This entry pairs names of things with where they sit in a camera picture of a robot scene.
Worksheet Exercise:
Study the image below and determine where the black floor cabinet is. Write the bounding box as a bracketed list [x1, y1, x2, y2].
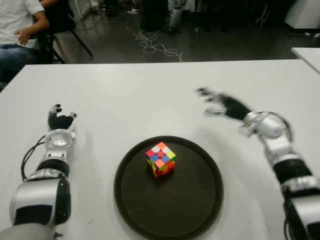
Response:
[141, 0, 171, 32]

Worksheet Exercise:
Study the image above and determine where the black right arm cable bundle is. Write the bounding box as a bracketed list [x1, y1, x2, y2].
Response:
[281, 116, 296, 151]

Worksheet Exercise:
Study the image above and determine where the tangled white floor cable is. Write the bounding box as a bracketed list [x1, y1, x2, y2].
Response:
[124, 17, 185, 63]

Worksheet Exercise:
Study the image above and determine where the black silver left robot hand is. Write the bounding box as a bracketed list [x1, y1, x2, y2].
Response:
[47, 103, 77, 131]

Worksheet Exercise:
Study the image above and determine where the black left arm cable bundle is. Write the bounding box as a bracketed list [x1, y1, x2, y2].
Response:
[19, 134, 48, 182]

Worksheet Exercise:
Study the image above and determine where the thin white floor cable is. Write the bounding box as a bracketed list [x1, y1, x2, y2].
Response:
[84, 14, 126, 63]

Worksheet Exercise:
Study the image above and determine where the white cabinet black base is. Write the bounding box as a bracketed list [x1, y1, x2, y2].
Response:
[284, 0, 320, 33]

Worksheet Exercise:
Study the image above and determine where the black chair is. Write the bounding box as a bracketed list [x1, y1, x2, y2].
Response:
[37, 0, 94, 65]

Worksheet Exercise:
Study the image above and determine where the seated person white shirt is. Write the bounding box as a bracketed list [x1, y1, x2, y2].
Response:
[0, 0, 51, 83]

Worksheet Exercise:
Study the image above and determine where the white side table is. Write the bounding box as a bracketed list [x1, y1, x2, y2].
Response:
[291, 46, 320, 75]

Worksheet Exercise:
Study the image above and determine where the white metal folding frame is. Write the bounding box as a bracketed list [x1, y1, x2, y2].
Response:
[254, 2, 272, 26]

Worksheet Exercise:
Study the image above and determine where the white frame display cabinet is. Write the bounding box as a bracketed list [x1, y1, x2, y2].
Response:
[68, 0, 92, 20]

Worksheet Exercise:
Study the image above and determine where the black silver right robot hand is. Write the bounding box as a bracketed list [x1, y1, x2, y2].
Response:
[194, 86, 252, 123]

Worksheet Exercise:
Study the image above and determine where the dark brown round plate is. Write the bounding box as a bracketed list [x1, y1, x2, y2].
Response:
[113, 135, 225, 240]

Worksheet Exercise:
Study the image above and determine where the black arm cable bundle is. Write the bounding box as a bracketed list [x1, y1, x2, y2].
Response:
[19, 134, 48, 182]
[281, 116, 296, 151]

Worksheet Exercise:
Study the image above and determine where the multicoloured Rubik's cube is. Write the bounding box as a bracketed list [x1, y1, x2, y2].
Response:
[145, 141, 177, 178]

